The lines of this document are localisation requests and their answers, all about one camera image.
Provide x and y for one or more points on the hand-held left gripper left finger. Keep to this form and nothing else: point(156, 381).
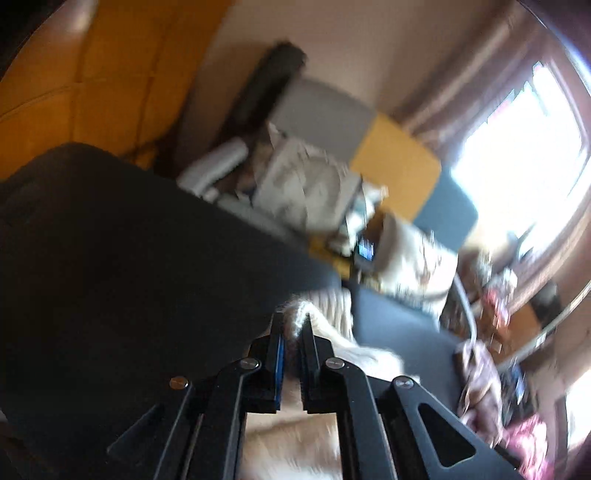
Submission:
point(277, 364)

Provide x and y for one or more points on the brown curtain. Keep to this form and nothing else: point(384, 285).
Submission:
point(466, 78)

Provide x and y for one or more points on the grey yellow blue sofa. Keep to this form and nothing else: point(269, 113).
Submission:
point(397, 152)

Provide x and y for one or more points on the white knit sweater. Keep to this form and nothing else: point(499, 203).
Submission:
point(318, 443)

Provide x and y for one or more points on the white deer print cushion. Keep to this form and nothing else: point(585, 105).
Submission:
point(415, 263)

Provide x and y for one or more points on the bright window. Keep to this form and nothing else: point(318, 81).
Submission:
point(521, 152)

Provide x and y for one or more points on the tiger print cushion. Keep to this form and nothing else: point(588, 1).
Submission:
point(304, 184)

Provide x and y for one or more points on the black rolled mat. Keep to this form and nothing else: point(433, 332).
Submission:
point(268, 83)

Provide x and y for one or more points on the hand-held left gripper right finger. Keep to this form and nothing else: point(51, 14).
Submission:
point(305, 364)

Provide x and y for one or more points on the orange wooden cabinet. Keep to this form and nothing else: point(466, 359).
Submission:
point(111, 78)

